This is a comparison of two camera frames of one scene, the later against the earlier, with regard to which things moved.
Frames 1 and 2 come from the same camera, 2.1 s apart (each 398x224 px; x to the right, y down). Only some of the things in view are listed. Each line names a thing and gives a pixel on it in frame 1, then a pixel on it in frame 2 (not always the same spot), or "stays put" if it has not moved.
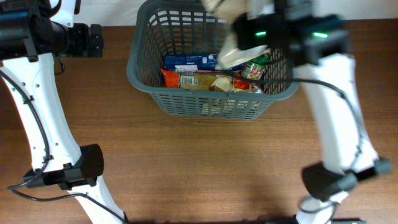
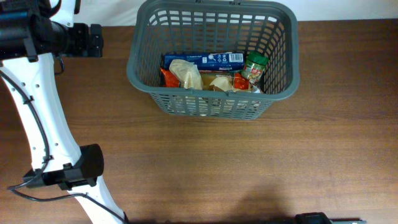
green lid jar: x=253 y=69 stays put
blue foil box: x=195 y=62 stays put
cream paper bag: x=230 y=53 to x=188 y=71
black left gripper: x=84 y=48 stays put
